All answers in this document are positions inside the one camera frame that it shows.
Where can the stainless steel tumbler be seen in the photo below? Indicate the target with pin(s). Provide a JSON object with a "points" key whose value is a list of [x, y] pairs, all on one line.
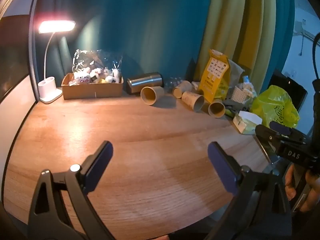
{"points": [[145, 82]]}

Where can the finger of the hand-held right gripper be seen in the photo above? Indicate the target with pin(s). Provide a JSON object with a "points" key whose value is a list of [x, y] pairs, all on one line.
{"points": [[263, 132], [280, 128]]}

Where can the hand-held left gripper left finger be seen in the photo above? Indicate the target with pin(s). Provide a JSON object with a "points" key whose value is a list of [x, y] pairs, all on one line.
{"points": [[98, 165]]}

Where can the yellow-green curtain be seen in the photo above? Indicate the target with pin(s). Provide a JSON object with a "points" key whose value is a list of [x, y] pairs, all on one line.
{"points": [[240, 25]]}

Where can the black monitor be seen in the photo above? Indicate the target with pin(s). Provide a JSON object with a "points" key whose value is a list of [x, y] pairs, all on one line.
{"points": [[290, 87]]}

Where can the white plastic basket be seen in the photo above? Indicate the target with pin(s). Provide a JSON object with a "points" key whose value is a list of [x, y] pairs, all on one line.
{"points": [[240, 93]]}

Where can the cardboard box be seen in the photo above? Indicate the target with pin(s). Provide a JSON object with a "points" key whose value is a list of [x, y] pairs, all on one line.
{"points": [[92, 90]]}

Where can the printed paper cup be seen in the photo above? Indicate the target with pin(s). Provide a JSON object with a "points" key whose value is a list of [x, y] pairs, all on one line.
{"points": [[193, 101], [182, 88]]}

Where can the yellow-green plastic bag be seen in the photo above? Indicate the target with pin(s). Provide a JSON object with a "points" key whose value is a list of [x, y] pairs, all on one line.
{"points": [[275, 107]]}

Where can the yellow paper bag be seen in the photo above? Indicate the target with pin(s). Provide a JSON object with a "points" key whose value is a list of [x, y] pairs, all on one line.
{"points": [[215, 77]]}

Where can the clear bag of plush toys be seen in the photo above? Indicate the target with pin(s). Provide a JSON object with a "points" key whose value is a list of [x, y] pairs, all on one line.
{"points": [[97, 67]]}

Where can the tissue pack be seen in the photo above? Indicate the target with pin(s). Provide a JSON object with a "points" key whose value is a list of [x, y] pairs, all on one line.
{"points": [[246, 121]]}

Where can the grey plastic bag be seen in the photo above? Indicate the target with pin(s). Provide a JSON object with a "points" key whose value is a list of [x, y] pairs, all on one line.
{"points": [[235, 70]]}

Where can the plain brown paper cup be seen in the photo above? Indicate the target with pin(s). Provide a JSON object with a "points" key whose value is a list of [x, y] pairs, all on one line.
{"points": [[216, 108], [151, 95]]}

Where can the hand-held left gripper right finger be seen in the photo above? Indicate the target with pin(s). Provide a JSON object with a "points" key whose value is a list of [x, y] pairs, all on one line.
{"points": [[222, 170]]}

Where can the white desk lamp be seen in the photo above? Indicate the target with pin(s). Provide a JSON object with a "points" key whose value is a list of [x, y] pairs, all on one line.
{"points": [[50, 90]]}

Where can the person's right hand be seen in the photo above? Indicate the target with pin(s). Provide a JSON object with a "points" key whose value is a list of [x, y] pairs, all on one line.
{"points": [[310, 192]]}

